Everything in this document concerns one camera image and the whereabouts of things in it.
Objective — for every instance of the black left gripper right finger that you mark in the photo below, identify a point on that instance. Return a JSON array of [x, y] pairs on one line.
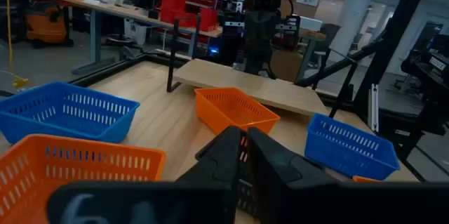
[[277, 164]]

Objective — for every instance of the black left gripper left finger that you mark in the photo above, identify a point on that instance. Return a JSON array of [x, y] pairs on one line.
[[221, 153]]

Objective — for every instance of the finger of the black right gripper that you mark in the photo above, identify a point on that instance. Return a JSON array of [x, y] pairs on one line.
[[254, 66], [269, 67]]

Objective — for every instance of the blue plastic basket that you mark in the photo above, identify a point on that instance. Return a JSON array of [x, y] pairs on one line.
[[343, 153], [70, 125]]

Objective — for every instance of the wooden shelf with black legs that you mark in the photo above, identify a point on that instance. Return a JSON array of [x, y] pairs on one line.
[[245, 83]]

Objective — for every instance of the brown cardboard box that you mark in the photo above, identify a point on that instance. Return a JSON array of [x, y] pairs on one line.
[[287, 66]]

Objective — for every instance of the red storage bin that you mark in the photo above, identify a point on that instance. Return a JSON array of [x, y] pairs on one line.
[[173, 3], [209, 18], [175, 18]]

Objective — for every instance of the black office chair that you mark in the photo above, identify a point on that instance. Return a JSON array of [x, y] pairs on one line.
[[329, 36]]

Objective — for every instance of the silver aluminium bar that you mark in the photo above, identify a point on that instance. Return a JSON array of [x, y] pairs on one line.
[[374, 108]]

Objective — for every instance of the white container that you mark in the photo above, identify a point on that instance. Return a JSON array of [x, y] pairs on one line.
[[136, 32]]

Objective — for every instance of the black machine with white label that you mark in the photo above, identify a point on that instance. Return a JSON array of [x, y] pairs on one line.
[[431, 76]]

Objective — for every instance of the grey-legged workbench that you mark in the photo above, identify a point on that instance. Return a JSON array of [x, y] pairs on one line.
[[95, 31]]

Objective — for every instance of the orange shop vacuum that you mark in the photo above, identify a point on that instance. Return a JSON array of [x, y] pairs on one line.
[[45, 27]]

